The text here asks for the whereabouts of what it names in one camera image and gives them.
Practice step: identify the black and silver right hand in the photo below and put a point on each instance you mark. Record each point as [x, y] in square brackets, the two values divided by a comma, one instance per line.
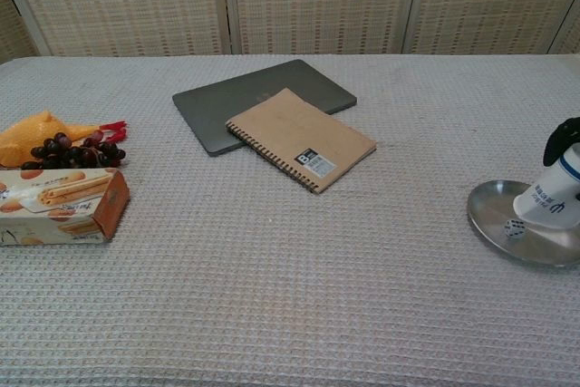
[559, 138]

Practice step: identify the white paper cup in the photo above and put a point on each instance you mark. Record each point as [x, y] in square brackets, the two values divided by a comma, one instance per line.
[553, 192]

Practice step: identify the small white die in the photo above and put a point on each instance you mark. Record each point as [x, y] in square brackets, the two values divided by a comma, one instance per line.
[514, 228]

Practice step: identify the small steel plate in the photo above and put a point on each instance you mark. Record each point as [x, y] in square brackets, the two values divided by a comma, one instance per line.
[539, 242]

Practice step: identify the woven bamboo screen panel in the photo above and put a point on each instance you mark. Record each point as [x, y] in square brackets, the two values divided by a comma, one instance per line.
[568, 38]
[489, 2]
[321, 2]
[122, 2]
[11, 20]

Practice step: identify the brown spiral notebook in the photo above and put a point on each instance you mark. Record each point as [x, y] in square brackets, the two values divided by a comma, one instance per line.
[303, 138]

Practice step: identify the white waffle-weave tablecloth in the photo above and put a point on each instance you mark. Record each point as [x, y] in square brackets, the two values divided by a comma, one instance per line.
[281, 278]

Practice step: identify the grey closed laptop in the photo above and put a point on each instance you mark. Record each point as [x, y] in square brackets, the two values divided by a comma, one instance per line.
[244, 106]

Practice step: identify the dark purple grape bunch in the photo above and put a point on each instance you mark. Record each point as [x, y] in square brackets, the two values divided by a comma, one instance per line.
[72, 153]

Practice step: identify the orange biscuit roll box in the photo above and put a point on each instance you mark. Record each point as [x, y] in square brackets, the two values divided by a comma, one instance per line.
[63, 206]

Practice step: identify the yellow rubber chicken toy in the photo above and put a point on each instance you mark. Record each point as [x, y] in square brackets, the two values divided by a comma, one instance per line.
[31, 133]

